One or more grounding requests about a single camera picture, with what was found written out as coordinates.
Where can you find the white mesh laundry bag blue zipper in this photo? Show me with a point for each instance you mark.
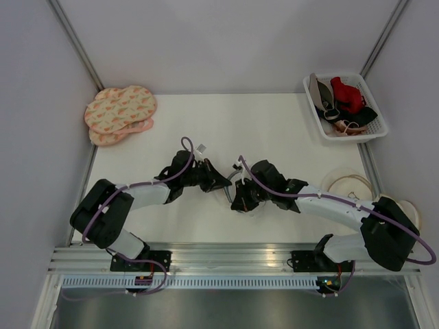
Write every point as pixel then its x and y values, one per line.
pixel 225 197

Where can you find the cream laundry bag right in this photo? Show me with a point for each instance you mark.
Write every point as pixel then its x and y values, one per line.
pixel 409 216

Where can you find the right aluminium frame post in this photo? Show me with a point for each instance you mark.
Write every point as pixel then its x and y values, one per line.
pixel 385 34

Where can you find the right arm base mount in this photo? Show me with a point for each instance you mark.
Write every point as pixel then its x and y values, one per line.
pixel 305 261

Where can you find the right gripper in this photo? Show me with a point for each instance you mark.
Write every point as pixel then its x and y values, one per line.
pixel 241 201

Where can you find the floral laundry bag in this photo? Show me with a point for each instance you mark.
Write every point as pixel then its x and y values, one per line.
pixel 104 140
pixel 115 108

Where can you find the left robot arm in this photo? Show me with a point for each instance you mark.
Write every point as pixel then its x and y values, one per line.
pixel 101 215

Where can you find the floral laundry bag bottom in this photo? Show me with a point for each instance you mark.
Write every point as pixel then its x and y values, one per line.
pixel 104 140

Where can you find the white slotted cable duct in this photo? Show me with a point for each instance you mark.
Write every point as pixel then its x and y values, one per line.
pixel 191 282

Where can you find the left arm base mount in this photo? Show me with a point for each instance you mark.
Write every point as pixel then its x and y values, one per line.
pixel 157 261

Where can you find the left aluminium frame post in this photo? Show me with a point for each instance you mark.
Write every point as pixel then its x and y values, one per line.
pixel 69 30

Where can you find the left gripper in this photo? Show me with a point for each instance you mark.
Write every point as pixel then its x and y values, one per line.
pixel 214 179

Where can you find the aluminium frame post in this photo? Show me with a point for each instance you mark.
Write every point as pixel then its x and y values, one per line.
pixel 69 30
pixel 385 34

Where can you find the aluminium mounting rail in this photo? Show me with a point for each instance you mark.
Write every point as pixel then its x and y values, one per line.
pixel 197 259

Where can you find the floral laundry bag top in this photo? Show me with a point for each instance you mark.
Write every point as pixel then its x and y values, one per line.
pixel 115 108

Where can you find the red bra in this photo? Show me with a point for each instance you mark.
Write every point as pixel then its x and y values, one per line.
pixel 347 97

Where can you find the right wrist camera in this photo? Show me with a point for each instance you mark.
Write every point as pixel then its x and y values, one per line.
pixel 238 165

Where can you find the beige grey bra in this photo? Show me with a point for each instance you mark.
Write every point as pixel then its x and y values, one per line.
pixel 321 94

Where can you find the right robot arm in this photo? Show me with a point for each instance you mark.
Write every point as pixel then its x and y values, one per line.
pixel 382 230

